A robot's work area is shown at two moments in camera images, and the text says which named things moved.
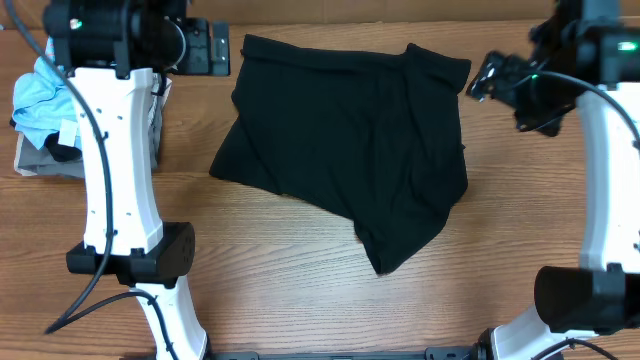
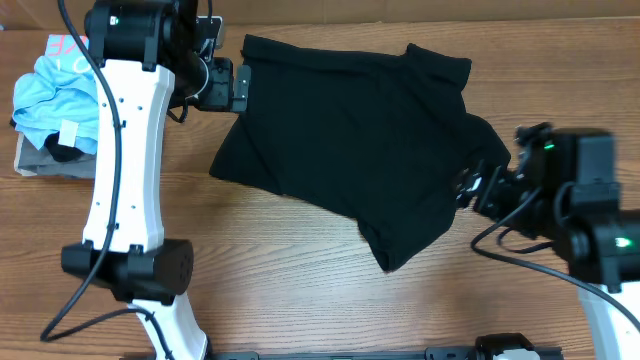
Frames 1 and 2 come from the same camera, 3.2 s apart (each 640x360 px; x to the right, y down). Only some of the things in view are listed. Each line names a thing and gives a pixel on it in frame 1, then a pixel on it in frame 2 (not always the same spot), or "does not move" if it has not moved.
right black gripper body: x=542 y=101 -> x=537 y=217
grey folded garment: x=41 y=162 does not move
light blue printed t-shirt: x=45 y=102 does not move
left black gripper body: x=196 y=57 -> x=217 y=97
